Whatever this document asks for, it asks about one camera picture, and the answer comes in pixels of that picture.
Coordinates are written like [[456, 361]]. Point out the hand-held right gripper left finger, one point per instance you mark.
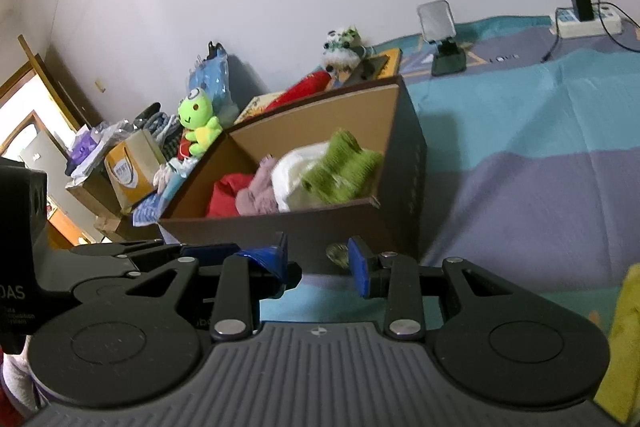
[[280, 252]]

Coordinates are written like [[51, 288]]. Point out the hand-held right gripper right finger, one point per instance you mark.
[[359, 268]]

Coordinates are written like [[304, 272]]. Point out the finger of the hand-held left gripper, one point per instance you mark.
[[257, 263], [210, 250]]

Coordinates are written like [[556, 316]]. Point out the red lined plaid cloth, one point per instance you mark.
[[225, 199]]

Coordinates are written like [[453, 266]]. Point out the pink plush cloth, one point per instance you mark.
[[255, 199]]

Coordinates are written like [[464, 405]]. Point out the white knitted cloth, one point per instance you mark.
[[292, 179]]

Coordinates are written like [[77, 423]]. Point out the green knitted cloth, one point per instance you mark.
[[345, 167]]

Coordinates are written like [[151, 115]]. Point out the brown cardboard box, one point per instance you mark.
[[405, 167]]

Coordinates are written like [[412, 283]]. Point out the yellow cloth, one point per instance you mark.
[[625, 347]]

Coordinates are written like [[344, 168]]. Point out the person's left forearm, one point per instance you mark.
[[17, 382]]

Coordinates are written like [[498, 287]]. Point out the blue patterned cloth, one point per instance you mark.
[[150, 209]]

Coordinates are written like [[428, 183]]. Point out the light blue cloth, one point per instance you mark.
[[182, 172]]

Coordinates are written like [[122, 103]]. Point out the yellow paper bag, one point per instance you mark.
[[132, 167]]

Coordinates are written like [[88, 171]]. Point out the purple plastic packet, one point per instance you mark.
[[87, 147]]

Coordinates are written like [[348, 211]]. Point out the grey striped cloth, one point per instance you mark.
[[160, 127]]

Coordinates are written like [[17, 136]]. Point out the green frog plush toy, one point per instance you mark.
[[197, 117]]

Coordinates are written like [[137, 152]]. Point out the colourful picture book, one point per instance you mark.
[[255, 107]]

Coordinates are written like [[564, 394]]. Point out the long red plush pillow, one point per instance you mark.
[[300, 89]]

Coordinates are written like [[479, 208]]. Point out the blue plastic packet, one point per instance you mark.
[[212, 82]]

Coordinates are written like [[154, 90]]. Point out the panda plush toy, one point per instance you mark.
[[342, 49]]

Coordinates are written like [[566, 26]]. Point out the striped blue bed sheet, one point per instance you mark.
[[525, 132]]

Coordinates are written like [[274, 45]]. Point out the phone on black stand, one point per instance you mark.
[[440, 32]]

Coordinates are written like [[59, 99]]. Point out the white power strip with charger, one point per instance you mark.
[[620, 39]]

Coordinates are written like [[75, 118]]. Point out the wall switch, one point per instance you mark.
[[100, 86]]

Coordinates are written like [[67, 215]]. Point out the wooden door frame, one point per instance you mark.
[[35, 67]]

